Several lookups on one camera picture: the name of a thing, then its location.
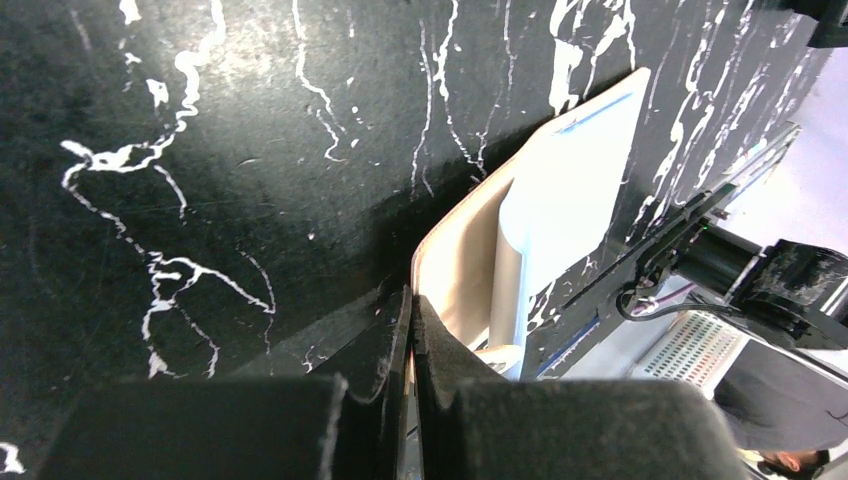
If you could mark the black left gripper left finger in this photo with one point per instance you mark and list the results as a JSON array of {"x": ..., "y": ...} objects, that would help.
[{"x": 345, "y": 419}]

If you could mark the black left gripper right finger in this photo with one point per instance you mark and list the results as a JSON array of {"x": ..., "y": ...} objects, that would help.
[{"x": 475, "y": 424}]

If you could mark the beige card holder wallet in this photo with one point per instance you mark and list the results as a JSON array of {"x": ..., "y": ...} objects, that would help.
[{"x": 545, "y": 209}]

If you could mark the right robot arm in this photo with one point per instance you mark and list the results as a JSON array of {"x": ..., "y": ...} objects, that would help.
[{"x": 791, "y": 294}]

